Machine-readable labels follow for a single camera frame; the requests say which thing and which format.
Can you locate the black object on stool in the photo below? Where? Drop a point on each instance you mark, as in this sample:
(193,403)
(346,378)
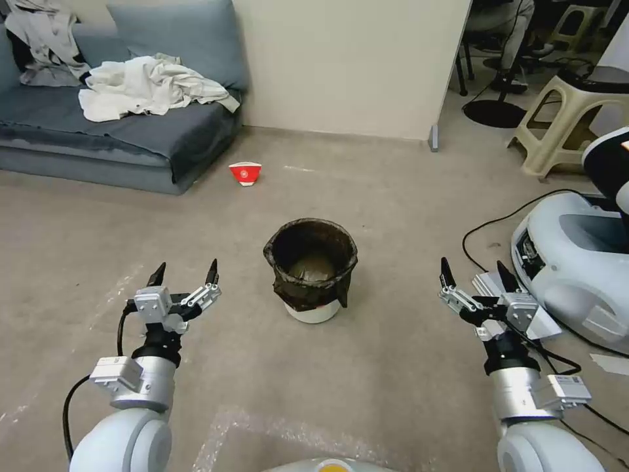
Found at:
(597,78)

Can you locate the blue-grey sofa cushion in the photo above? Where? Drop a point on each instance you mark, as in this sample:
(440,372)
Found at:
(196,34)

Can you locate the white trash can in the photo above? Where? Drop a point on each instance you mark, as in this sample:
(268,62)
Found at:
(312,316)

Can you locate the grey crumpled garment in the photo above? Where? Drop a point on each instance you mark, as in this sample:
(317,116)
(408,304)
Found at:
(46,34)

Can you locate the white flat panel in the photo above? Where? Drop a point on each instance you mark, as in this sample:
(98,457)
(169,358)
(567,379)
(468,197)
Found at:
(543,319)

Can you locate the white crumpled garment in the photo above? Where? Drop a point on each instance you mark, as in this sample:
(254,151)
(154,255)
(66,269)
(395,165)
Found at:
(142,88)

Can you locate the white robot front shell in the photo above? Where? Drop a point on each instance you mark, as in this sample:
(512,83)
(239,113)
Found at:
(324,466)

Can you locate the blue-grey sofa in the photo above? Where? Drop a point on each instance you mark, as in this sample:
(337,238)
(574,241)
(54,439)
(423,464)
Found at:
(123,142)

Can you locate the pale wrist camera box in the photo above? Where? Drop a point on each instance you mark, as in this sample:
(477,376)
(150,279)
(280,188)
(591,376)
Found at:
(152,305)
(520,310)

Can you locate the grey partition foot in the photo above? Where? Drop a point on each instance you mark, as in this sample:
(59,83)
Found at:
(433,138)

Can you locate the red paper cup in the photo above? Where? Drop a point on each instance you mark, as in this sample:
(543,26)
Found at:
(244,173)

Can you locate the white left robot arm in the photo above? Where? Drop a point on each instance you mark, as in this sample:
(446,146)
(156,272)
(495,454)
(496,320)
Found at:
(129,437)

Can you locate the person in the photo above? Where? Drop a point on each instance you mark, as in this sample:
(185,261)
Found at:
(511,29)

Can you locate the pale floor tape strip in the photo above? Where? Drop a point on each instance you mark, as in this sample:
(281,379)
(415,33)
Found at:
(612,364)

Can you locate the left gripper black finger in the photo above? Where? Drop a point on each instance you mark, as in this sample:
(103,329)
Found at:
(157,278)
(205,294)

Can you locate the beige plastic stool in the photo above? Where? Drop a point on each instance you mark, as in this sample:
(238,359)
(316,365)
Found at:
(572,24)
(550,133)

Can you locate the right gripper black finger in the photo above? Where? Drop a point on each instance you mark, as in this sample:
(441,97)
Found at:
(459,301)
(507,281)

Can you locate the black round stand base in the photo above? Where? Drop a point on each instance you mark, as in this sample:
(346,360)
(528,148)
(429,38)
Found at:
(494,114)

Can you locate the black trash bag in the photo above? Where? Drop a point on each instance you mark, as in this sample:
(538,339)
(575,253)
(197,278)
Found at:
(304,290)

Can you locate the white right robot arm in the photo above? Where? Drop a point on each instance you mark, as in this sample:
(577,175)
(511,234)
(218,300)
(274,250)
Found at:
(521,393)

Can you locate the white wheeled robot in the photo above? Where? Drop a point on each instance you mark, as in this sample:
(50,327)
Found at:
(575,275)

